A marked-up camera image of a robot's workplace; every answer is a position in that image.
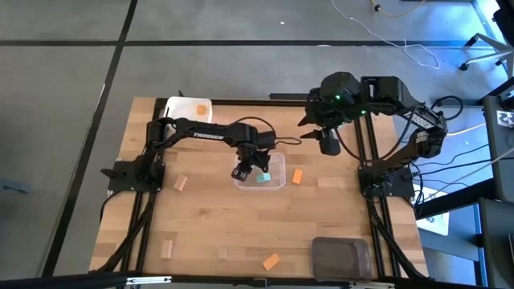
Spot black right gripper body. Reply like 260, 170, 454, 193
307, 94, 343, 157

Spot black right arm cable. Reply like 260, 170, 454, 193
430, 95, 465, 121

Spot black floor bar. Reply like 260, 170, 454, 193
436, 98, 484, 108

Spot white plastic bin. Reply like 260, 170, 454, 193
163, 96, 214, 125

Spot black bar bracket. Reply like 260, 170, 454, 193
268, 91, 318, 102

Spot clear plastic bin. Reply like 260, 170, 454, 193
234, 151, 287, 191

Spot black metal beam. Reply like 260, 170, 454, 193
414, 177, 496, 221

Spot grey cabinet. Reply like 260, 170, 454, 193
481, 86, 514, 204

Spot black metal table frame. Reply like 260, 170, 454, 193
90, 97, 430, 287

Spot white power cable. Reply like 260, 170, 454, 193
445, 122, 487, 136

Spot white paper sheet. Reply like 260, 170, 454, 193
416, 186, 451, 237

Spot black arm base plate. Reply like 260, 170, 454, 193
100, 160, 166, 193
358, 164, 415, 198

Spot yellow floor cable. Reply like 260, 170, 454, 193
369, 0, 426, 19

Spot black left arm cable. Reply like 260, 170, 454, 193
230, 116, 303, 148

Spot grey floor cable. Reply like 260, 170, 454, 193
421, 147, 514, 202

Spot grey box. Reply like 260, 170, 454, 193
477, 198, 514, 289

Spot silver metal bracket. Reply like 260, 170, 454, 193
348, 280, 397, 289
125, 275, 173, 287

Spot black white marker tag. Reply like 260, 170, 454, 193
496, 110, 514, 128

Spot grey office chair base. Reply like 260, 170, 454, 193
459, 34, 514, 77

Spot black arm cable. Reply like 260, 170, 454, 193
430, 95, 465, 121
230, 116, 303, 148

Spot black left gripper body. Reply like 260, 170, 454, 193
234, 142, 273, 174

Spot long orange block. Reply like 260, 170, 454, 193
262, 252, 282, 271

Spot dark grey plastic bin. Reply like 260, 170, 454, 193
309, 236, 373, 282

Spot black chair seat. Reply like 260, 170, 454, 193
492, 0, 514, 35

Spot black floor cable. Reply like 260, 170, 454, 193
415, 143, 492, 168
417, 157, 494, 177

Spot white floor cable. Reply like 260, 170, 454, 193
331, 0, 442, 70

